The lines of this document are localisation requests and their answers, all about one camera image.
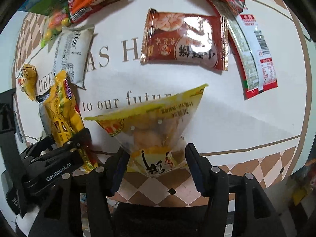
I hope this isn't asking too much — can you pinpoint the yellow chocolate bar wrapper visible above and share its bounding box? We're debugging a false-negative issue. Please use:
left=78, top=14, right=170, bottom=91
left=36, top=70, right=99, bottom=174

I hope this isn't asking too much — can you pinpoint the yellow clear snack bag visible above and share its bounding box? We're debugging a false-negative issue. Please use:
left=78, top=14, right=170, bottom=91
left=85, top=84, right=208, bottom=178

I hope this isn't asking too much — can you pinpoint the small yellow candy packet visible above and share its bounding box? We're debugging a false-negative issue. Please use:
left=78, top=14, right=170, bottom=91
left=18, top=64, right=38, bottom=101

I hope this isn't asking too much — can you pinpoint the colourful gumball bag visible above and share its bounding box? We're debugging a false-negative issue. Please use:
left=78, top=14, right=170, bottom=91
left=41, top=6, right=72, bottom=48

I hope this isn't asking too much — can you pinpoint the white snack packet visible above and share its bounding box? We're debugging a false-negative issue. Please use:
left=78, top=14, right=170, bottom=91
left=53, top=25, right=95, bottom=89

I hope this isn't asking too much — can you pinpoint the red barcode snack packet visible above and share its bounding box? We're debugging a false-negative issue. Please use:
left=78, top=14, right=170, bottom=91
left=68, top=0, right=107, bottom=23

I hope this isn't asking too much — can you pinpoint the red-brown snack packet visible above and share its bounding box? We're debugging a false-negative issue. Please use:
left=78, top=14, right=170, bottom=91
left=140, top=8, right=229, bottom=71

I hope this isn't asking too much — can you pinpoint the white red noodle packet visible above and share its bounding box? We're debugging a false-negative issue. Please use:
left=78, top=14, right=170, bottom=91
left=206, top=0, right=278, bottom=100

